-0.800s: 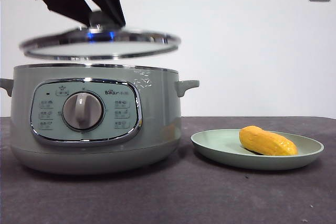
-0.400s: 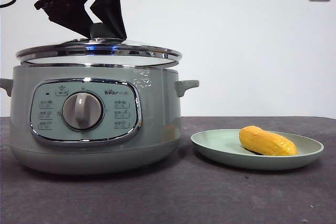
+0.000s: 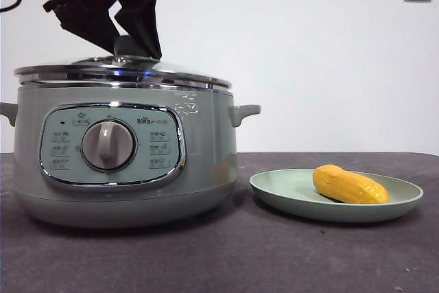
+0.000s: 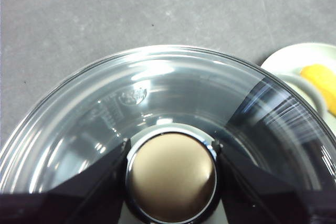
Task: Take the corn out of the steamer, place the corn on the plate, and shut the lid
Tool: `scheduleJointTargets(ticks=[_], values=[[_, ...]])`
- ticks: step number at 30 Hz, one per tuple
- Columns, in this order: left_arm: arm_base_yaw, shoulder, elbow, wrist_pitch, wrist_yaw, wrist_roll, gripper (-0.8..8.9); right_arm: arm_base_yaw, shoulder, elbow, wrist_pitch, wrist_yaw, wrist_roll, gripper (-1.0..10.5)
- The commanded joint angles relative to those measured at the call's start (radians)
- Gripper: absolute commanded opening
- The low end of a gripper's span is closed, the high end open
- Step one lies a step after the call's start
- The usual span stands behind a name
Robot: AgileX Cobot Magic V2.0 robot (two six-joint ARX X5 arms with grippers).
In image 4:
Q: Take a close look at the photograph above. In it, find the glass lid with green knob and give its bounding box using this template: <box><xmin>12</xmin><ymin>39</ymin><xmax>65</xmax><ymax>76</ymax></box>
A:
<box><xmin>0</xmin><ymin>44</ymin><xmax>336</xmax><ymax>224</ymax></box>

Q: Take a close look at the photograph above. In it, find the pale green round plate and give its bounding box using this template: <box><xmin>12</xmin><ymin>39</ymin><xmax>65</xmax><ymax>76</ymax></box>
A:
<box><xmin>259</xmin><ymin>42</ymin><xmax>336</xmax><ymax>141</ymax></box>

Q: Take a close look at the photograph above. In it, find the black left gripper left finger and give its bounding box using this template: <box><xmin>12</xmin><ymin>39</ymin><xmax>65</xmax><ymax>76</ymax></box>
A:
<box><xmin>0</xmin><ymin>138</ymin><xmax>131</xmax><ymax>224</ymax></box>

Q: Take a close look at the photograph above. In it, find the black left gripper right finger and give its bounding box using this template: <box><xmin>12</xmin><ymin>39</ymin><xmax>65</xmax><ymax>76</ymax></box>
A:
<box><xmin>213</xmin><ymin>141</ymin><xmax>336</xmax><ymax>224</ymax></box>

